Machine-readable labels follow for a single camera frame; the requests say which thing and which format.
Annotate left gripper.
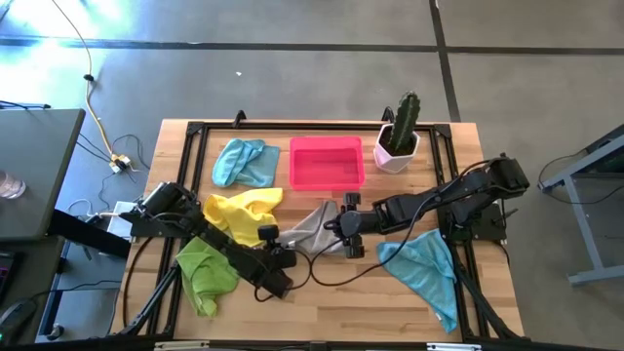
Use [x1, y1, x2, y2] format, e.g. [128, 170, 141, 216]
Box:
[257, 223, 297, 272]

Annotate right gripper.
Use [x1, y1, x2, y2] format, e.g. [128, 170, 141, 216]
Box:
[324, 192, 376, 259]

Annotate yellow microfiber towel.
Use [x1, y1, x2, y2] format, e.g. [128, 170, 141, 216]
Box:
[202, 187, 285, 249]

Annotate grey microfiber towel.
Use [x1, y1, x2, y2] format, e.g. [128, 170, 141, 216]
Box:
[278, 199, 347, 257]

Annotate green microfiber towel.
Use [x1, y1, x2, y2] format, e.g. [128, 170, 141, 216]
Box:
[174, 236, 241, 318]

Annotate turquoise microfiber towel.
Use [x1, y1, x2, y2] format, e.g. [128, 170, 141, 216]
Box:
[375, 227, 459, 335]

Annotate pale blue microfiber towel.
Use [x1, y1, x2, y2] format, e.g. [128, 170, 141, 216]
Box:
[211, 137, 282, 189]

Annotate pink plastic bin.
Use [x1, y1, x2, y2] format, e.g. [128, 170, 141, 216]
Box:
[289, 135, 367, 191]

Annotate white faceted plant pot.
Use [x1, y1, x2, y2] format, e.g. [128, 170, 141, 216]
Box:
[372, 122, 421, 176]

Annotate green cactus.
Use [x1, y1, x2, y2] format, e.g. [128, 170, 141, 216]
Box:
[387, 91, 421, 155]

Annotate white power box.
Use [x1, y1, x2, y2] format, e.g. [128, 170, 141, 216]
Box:
[104, 200, 140, 240]

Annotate white yellow plug cluster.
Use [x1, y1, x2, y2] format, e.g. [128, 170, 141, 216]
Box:
[107, 153, 134, 176]

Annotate grey metal table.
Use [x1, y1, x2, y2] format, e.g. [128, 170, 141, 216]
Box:
[538, 124, 624, 287]

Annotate dark grey desk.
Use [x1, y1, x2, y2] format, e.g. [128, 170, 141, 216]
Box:
[0, 107, 87, 243]

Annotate black computer mouse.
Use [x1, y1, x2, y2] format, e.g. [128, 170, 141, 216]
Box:
[0, 297, 38, 342]

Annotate black backlit keyboard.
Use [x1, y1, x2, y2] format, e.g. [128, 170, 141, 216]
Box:
[0, 251, 19, 298]

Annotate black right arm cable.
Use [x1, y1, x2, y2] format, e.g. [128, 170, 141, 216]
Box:
[309, 192, 443, 288]

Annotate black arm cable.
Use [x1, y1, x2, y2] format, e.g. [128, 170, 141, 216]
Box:
[253, 248, 313, 302]
[309, 192, 443, 288]

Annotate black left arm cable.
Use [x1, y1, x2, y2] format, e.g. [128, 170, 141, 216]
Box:
[253, 248, 313, 302]

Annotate black aluminium table frame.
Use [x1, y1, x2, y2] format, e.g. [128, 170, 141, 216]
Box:
[116, 110, 526, 342]

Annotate black curved table cable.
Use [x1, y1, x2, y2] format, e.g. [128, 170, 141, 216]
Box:
[121, 236, 155, 328]

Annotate black floor cable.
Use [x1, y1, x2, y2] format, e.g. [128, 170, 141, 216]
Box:
[535, 153, 624, 206]

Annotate yellow floor cable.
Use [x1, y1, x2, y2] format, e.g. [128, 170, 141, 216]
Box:
[48, 0, 118, 160]

